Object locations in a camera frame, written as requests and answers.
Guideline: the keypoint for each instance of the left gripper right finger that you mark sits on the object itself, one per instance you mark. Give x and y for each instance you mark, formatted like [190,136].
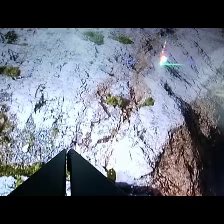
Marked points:
[88,178]

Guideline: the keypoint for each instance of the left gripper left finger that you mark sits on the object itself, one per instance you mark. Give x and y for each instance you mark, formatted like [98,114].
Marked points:
[50,178]

